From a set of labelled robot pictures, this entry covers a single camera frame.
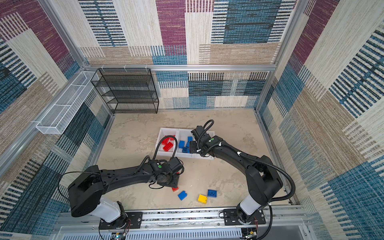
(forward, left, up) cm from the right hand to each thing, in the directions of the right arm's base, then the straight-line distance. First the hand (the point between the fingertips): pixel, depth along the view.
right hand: (195, 149), depth 87 cm
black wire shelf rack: (+46, +48, +8) cm, 66 cm away
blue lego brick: (+13, +3, -9) cm, 16 cm away
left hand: (-16, +11, -7) cm, 21 cm away
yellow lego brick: (-24, -3, -8) cm, 26 cm away
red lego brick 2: (+10, +20, -7) cm, 23 cm away
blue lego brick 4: (-22, +8, -10) cm, 25 cm away
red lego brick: (+8, +18, -9) cm, 21 cm away
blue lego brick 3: (-22, -8, -9) cm, 25 cm away
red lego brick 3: (-19, +12, -8) cm, 24 cm away
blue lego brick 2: (+5, +7, -9) cm, 12 cm away
